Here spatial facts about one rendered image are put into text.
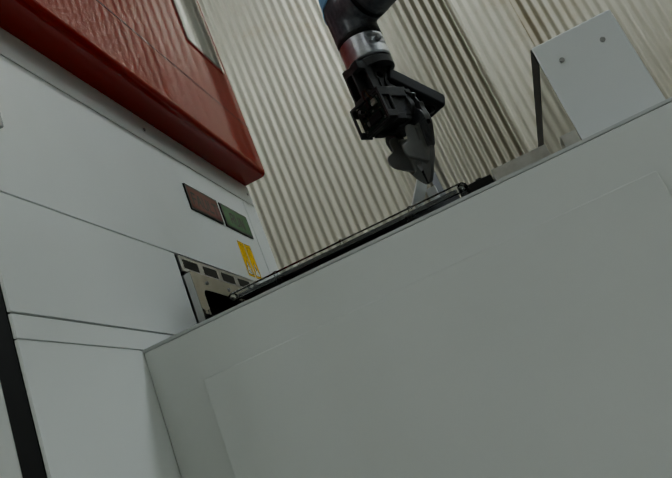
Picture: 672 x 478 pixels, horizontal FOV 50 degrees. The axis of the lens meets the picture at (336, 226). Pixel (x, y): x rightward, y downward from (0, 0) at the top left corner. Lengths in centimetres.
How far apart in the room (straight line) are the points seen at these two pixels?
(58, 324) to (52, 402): 9
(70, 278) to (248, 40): 423
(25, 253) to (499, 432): 48
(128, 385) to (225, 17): 443
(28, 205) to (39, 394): 21
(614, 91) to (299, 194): 368
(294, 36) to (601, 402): 427
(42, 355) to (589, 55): 64
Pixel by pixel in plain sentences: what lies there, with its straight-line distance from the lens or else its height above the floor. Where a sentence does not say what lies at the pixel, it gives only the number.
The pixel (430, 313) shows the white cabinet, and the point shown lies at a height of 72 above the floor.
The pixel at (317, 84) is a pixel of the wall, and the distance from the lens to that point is 462.
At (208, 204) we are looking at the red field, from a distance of 124.
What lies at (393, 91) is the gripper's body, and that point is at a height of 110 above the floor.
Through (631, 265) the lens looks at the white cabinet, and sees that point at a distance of 73.
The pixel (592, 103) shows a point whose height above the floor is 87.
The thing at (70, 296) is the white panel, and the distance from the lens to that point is 77.
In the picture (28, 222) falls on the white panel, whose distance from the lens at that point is 77.
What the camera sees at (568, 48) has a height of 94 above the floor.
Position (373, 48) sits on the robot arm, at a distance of 115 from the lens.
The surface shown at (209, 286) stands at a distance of 105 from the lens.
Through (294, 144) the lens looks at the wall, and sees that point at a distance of 453.
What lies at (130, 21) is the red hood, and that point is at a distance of 121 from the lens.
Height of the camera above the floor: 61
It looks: 18 degrees up
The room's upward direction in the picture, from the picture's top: 23 degrees counter-clockwise
